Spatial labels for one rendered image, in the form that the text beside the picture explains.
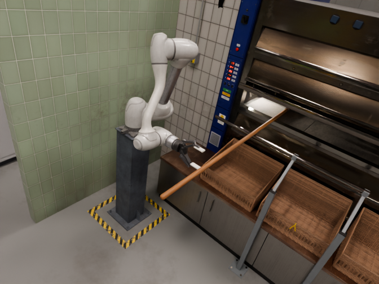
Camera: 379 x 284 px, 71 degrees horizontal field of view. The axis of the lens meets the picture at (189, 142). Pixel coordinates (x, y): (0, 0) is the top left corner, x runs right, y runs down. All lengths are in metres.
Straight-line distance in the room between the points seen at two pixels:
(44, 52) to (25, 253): 1.62
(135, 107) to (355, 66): 1.58
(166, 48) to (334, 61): 1.20
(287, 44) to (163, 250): 2.04
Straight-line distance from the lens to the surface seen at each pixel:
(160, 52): 1.69
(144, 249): 2.61
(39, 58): 2.15
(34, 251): 2.73
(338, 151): 2.37
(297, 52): 2.27
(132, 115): 2.07
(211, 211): 2.50
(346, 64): 2.20
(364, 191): 2.03
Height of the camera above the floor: 2.15
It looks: 32 degrees down
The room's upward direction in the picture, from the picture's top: 11 degrees clockwise
